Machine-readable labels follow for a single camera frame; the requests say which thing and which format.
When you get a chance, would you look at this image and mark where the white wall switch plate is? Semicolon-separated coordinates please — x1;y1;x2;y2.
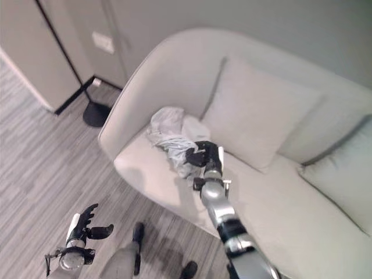
92;31;115;54

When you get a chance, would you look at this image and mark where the beige cabinet with black trim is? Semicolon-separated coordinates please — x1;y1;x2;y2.
0;0;85;116

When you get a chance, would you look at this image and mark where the pale green sofa cushion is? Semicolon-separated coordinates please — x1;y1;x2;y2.
298;127;372;234

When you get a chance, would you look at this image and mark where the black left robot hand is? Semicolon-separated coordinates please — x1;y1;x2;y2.
66;203;115;242

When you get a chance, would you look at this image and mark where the dark robot foot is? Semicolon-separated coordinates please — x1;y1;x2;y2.
180;260;198;279
133;222;145;245

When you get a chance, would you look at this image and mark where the silver robot leg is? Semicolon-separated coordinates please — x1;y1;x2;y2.
103;242;137;279

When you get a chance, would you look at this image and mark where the cream fabric sofa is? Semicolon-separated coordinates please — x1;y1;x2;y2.
98;27;372;279

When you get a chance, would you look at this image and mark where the large cream sofa cushion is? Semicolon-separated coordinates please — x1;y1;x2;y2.
202;56;324;170

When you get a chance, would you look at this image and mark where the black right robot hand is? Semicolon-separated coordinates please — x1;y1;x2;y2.
185;140;226;172

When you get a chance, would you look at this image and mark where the light grey garment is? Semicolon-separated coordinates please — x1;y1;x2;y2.
146;106;212;178

